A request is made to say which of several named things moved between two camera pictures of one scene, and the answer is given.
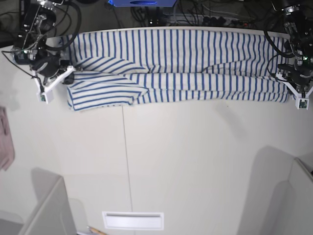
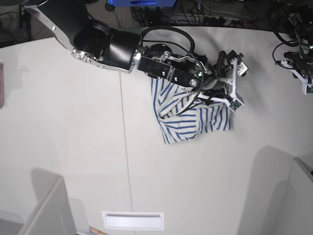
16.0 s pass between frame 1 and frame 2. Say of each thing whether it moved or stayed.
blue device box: stayed
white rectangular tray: stayed
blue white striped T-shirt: moved
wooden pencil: stayed
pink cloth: moved
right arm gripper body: moved
